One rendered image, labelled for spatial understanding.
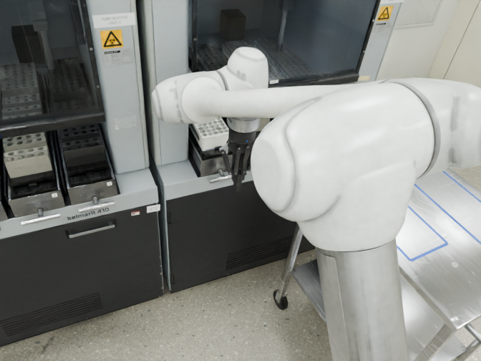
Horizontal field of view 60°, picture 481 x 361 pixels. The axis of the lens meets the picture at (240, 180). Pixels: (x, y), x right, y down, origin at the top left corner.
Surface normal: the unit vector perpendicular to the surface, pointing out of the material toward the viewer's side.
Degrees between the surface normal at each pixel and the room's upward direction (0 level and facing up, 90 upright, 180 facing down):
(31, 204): 90
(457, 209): 0
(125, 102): 90
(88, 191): 90
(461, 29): 90
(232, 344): 0
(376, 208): 63
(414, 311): 0
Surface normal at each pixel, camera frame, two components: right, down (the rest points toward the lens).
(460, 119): -0.80, -0.15
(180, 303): 0.08, -0.73
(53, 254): 0.39, 0.66
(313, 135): -0.10, -0.36
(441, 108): 0.22, -0.27
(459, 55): -0.92, 0.21
